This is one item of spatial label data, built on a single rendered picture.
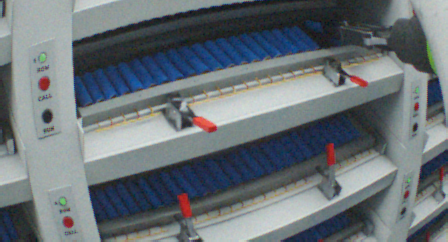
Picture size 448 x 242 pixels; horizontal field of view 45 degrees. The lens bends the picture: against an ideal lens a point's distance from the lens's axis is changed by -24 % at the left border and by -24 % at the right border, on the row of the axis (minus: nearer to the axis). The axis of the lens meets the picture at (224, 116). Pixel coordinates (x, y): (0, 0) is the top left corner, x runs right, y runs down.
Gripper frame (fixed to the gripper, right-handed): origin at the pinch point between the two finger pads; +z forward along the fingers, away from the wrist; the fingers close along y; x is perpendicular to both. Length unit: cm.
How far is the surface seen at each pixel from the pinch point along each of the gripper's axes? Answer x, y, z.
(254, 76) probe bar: 4.6, 18.8, -0.2
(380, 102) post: 15.7, -12.7, 4.2
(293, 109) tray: 9.5, 15.5, -3.8
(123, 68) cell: 0.3, 35.4, 6.4
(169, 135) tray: 8.3, 34.4, -3.7
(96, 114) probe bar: 4.0, 43.2, -0.4
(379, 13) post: -2.1, -12.7, 0.8
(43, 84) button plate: -3, 53, -7
